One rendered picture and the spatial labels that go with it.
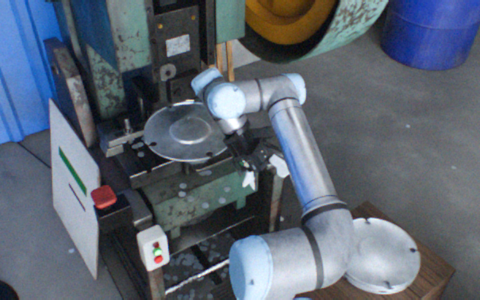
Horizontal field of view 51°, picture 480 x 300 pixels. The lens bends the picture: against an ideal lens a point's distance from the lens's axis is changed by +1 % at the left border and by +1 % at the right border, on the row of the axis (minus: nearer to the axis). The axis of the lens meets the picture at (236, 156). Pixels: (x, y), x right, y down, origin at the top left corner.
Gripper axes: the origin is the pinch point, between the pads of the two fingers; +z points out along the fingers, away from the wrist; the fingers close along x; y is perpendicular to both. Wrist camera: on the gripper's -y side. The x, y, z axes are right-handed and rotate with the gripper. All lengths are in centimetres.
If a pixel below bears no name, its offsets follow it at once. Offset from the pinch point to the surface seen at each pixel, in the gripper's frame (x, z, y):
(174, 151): -32.2, -15.9, -6.2
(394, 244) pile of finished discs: 0, 56, -35
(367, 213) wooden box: -11, 51, -50
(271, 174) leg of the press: -21.7, 11.6, -26.5
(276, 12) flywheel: -4, -32, -50
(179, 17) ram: -13, -48, -18
